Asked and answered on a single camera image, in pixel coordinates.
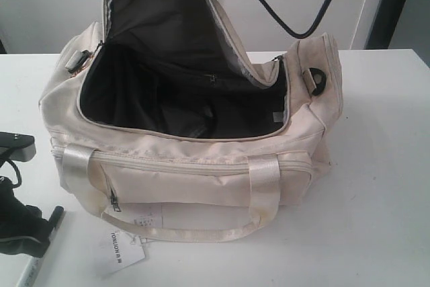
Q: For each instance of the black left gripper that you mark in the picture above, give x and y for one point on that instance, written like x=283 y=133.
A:
x=23 y=229

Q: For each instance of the white marker black cap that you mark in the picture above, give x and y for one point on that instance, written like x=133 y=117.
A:
x=37 y=249

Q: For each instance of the cream fabric duffel bag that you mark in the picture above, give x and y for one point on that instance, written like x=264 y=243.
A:
x=161 y=125

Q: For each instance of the white paper hang tag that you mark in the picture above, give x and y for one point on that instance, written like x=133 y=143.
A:
x=115 y=250

